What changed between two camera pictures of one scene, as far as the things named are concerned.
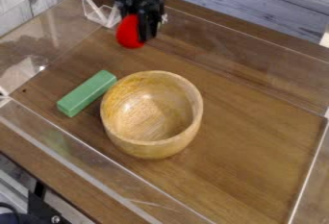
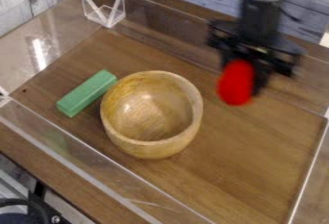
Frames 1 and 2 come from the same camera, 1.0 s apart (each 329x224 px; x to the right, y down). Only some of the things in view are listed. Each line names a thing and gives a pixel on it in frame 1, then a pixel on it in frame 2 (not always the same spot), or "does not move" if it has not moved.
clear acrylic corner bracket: x=104 y=14 does not move
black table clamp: x=40 y=212 does not move
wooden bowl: x=150 y=112 does not move
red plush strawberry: x=127 y=31 → x=235 y=84
